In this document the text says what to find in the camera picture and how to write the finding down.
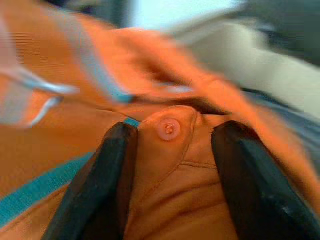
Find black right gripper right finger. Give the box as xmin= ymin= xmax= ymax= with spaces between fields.
xmin=210 ymin=120 xmax=320 ymax=240

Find orange garment with blue trim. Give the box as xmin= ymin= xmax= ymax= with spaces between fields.
xmin=0 ymin=0 xmax=320 ymax=240

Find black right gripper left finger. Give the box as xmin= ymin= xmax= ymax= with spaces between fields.
xmin=41 ymin=121 xmax=140 ymax=240

